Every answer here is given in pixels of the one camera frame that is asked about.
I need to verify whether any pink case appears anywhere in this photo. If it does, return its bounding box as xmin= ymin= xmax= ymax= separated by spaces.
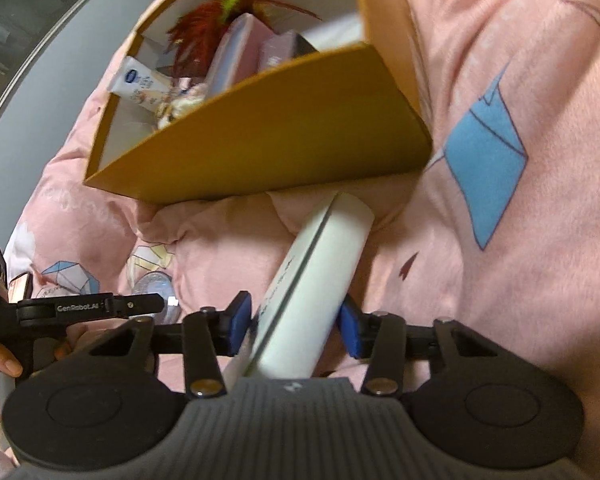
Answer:
xmin=205 ymin=12 xmax=277 ymax=97

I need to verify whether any clear round jar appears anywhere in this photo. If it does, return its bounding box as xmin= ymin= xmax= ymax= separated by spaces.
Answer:
xmin=131 ymin=271 xmax=182 ymax=327

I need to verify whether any yellow cardboard box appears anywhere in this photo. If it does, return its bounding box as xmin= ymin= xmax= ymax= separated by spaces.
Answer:
xmin=82 ymin=0 xmax=434 ymax=206

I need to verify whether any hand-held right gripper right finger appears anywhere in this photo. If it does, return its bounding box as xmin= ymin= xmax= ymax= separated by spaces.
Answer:
xmin=337 ymin=293 xmax=557 ymax=398

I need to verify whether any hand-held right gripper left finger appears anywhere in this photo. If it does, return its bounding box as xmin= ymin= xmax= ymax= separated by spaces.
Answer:
xmin=35 ymin=291 xmax=254 ymax=399

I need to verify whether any pink printed blanket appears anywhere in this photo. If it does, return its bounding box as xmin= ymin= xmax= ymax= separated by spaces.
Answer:
xmin=0 ymin=0 xmax=600 ymax=480

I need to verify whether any white knitted doll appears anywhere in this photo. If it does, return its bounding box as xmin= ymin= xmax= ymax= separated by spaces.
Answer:
xmin=156 ymin=85 xmax=207 ymax=129

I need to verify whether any red green feather toy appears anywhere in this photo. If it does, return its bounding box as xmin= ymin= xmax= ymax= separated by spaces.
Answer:
xmin=167 ymin=0 xmax=322 ymax=69

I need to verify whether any window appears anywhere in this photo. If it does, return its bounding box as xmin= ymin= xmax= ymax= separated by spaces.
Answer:
xmin=0 ymin=0 xmax=109 ymax=132

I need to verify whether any white long box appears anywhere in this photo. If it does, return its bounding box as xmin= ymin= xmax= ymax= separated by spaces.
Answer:
xmin=222 ymin=191 xmax=376 ymax=394

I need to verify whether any white cream tube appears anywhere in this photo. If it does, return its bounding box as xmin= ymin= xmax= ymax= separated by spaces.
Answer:
xmin=107 ymin=57 xmax=174 ymax=109

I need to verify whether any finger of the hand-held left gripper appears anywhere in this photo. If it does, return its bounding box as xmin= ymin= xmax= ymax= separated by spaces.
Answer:
xmin=16 ymin=292 xmax=167 ymax=330

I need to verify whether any smartphone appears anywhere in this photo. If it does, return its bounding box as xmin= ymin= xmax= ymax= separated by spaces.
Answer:
xmin=7 ymin=272 xmax=34 ymax=307

